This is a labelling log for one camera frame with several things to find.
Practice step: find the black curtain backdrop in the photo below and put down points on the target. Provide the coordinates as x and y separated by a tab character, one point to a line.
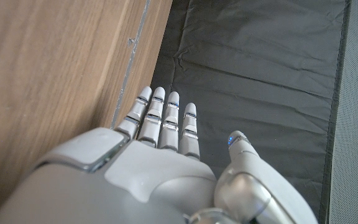
259	62

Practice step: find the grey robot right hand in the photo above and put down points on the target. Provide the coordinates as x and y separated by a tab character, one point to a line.
135	180

